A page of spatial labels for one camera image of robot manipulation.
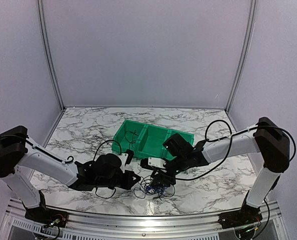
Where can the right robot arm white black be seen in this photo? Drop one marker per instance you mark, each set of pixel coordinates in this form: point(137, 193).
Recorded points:
point(265, 137)

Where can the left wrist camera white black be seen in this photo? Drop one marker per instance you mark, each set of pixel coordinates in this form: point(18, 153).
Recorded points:
point(126, 159)

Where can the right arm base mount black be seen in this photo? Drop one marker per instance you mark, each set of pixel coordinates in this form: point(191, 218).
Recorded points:
point(241, 217)

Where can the right aluminium corner post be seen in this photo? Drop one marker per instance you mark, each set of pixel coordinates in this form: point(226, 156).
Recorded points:
point(243, 55)

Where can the aluminium front frame rail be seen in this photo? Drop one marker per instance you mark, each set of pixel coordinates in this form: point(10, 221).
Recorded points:
point(96, 226)

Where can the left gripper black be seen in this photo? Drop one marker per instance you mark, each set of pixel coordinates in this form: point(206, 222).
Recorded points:
point(128, 184)

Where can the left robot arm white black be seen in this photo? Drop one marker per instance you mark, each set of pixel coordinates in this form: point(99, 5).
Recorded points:
point(18, 150)

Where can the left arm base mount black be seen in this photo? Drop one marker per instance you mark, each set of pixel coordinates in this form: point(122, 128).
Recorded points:
point(47, 216)

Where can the green three-compartment plastic bin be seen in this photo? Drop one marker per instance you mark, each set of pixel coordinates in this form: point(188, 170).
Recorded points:
point(145, 140)

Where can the aluminium corner post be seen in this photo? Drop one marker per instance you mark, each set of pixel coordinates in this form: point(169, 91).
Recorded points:
point(243, 55)
point(48, 54)

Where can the left aluminium corner post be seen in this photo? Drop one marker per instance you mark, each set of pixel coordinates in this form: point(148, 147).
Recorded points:
point(48, 54)

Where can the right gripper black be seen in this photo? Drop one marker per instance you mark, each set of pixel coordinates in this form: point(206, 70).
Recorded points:
point(160, 177)

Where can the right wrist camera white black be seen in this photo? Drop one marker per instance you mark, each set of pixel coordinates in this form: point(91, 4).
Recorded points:
point(153, 164)

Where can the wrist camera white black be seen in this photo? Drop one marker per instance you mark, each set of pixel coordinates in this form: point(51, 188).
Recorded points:
point(126, 159)
point(153, 164)

